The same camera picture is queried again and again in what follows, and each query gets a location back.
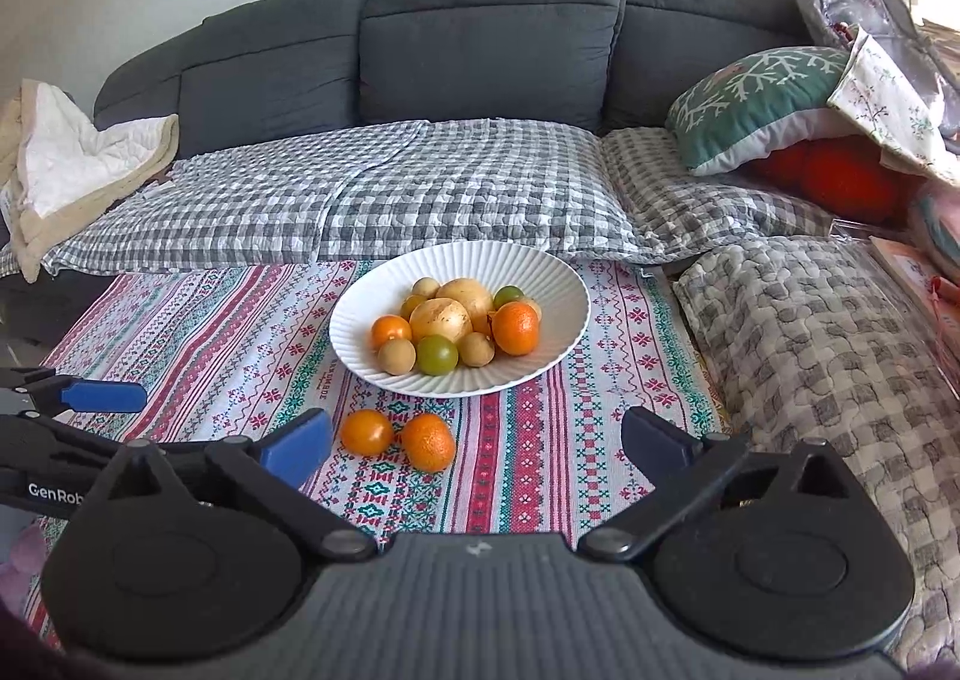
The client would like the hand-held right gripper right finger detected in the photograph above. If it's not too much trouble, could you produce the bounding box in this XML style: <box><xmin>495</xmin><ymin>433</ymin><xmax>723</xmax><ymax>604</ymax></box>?
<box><xmin>577</xmin><ymin>406</ymin><xmax>856</xmax><ymax>562</ymax></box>

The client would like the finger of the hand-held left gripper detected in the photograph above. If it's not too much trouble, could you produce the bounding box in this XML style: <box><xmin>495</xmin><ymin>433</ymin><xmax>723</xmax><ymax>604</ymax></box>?
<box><xmin>0</xmin><ymin>416</ymin><xmax>263</xmax><ymax>494</ymax></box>
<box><xmin>0</xmin><ymin>366</ymin><xmax>147</xmax><ymax>419</ymax></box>

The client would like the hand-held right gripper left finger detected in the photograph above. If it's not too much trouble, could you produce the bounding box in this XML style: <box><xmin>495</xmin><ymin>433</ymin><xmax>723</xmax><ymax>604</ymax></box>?
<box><xmin>97</xmin><ymin>408</ymin><xmax>377</xmax><ymax>562</ymax></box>

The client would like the white ribbed plate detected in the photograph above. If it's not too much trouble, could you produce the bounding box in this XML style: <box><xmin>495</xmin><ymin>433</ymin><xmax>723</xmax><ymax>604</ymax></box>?
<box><xmin>328</xmin><ymin>243</ymin><xmax>590</xmax><ymax>396</ymax></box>

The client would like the tangerine with green stem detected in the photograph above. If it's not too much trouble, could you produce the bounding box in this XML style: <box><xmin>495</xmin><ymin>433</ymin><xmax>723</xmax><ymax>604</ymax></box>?
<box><xmin>491</xmin><ymin>301</ymin><xmax>541</xmax><ymax>357</ymax></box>

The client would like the spotted large yellow fruit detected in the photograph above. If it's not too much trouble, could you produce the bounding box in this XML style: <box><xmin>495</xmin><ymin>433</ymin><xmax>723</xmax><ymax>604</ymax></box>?
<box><xmin>409</xmin><ymin>298</ymin><xmax>474</xmax><ymax>344</ymax></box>

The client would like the large yellow round fruit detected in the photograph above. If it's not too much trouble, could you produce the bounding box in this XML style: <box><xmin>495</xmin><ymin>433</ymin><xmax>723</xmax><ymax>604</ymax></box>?
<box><xmin>436</xmin><ymin>277</ymin><xmax>496</xmax><ymax>321</ymax></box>

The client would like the pink cloth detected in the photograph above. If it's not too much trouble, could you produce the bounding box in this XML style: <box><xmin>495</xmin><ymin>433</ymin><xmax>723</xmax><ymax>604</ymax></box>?
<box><xmin>0</xmin><ymin>522</ymin><xmax>50</xmax><ymax>591</ymax></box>

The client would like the striped embroidered tablecloth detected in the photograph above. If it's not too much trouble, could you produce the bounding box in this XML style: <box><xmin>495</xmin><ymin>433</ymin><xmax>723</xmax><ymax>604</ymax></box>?
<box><xmin>15</xmin><ymin>258</ymin><xmax>732</xmax><ymax>643</ymax></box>

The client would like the quilted grey checked blanket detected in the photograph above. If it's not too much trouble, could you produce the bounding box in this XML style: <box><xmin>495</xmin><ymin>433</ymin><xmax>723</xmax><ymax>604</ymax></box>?
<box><xmin>671</xmin><ymin>234</ymin><xmax>960</xmax><ymax>666</ymax></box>

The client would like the white and beige blanket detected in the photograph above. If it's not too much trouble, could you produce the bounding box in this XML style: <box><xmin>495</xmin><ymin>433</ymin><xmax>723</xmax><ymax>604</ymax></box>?
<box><xmin>0</xmin><ymin>78</ymin><xmax>181</xmax><ymax>284</ymax></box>

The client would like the small-check grey seat pad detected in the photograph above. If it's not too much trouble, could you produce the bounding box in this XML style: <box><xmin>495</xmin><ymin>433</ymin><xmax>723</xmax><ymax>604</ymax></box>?
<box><xmin>600</xmin><ymin>127</ymin><xmax>837</xmax><ymax>265</ymax></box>

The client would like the clear plastic case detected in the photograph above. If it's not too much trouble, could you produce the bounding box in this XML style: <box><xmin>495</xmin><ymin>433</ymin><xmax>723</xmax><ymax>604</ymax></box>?
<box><xmin>829</xmin><ymin>219</ymin><xmax>960</xmax><ymax>351</ymax></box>

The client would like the light grey gingham quilt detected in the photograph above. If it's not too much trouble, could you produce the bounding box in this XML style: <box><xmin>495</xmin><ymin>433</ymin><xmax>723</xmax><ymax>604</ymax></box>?
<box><xmin>0</xmin><ymin>118</ymin><xmax>650</xmax><ymax>276</ymax></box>

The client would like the pink book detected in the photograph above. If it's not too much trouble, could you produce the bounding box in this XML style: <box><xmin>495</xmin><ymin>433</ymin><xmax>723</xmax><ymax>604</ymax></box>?
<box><xmin>870</xmin><ymin>236</ymin><xmax>960</xmax><ymax>351</ymax></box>

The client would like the red plush cushion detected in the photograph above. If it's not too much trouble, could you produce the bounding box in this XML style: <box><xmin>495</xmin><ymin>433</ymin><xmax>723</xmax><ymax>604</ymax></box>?
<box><xmin>746</xmin><ymin>136</ymin><xmax>923</xmax><ymax>224</ymax></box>

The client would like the green snowflake pillow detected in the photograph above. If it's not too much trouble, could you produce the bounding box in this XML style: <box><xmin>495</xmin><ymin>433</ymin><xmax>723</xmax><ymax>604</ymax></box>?
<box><xmin>666</xmin><ymin>46</ymin><xmax>863</xmax><ymax>177</ymax></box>

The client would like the pastel round cushion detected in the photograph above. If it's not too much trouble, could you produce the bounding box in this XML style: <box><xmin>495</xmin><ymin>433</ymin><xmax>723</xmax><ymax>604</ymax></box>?
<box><xmin>907</xmin><ymin>189</ymin><xmax>960</xmax><ymax>276</ymax></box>

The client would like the white floral cloth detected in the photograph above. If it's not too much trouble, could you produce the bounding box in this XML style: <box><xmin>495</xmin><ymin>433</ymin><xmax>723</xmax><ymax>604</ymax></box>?
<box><xmin>827</xmin><ymin>28</ymin><xmax>960</xmax><ymax>186</ymax></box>

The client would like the dark grey sofa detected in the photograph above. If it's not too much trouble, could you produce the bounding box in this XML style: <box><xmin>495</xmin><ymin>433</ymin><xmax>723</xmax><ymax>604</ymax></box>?
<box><xmin>0</xmin><ymin>0</ymin><xmax>818</xmax><ymax>321</ymax></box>

